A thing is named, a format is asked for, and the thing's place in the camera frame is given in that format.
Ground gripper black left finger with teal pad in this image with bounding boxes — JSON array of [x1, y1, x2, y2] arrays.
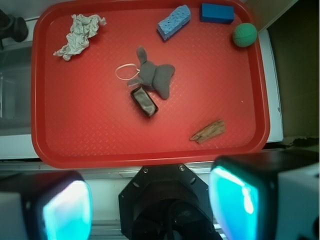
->
[[0, 170, 93, 240]]

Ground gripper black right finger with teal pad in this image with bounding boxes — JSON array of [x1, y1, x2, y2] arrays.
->
[[208, 149, 320, 240]]

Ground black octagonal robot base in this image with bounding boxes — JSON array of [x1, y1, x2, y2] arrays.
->
[[118, 164, 222, 240]]

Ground crumpled white paper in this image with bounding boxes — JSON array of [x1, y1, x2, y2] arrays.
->
[[53, 14, 107, 61]]

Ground brown wood bark piece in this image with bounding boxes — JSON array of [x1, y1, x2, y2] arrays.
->
[[189, 119, 226, 144]]

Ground red plastic tray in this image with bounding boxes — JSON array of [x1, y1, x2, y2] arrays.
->
[[31, 0, 270, 169]]

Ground black rectangular shiny case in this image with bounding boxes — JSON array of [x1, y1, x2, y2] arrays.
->
[[130, 86, 159, 118]]

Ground white elastic loop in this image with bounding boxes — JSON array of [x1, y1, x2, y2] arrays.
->
[[114, 63, 140, 81]]

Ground green textured ball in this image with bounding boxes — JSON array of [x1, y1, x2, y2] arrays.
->
[[232, 23, 258, 48]]

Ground grey plush elephant toy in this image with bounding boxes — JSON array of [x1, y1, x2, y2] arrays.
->
[[127, 47, 176, 100]]

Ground black knob fixture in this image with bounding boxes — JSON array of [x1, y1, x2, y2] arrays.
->
[[0, 10, 29, 51]]

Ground dark blue rectangular block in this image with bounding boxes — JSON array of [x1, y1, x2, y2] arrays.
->
[[199, 3, 235, 24]]

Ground light blue sponge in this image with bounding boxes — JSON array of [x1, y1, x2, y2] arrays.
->
[[156, 5, 191, 42]]

